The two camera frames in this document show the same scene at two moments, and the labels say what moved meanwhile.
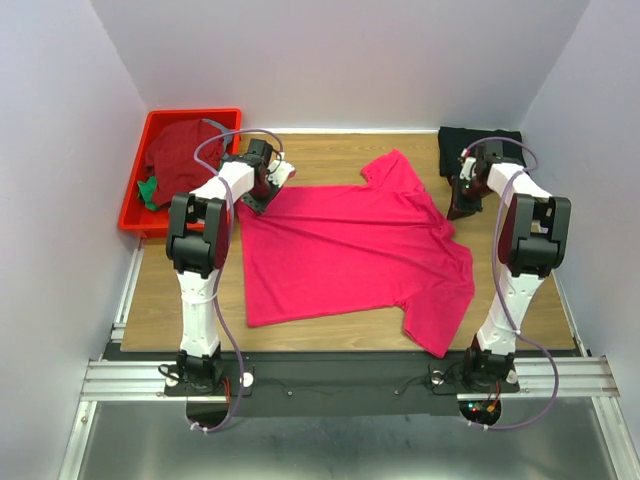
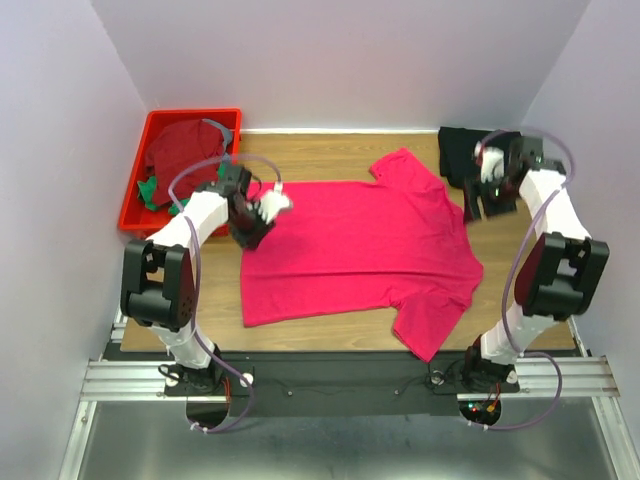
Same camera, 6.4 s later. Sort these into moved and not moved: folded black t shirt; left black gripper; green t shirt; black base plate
Moved: left black gripper
Not moved: green t shirt; folded black t shirt; black base plate
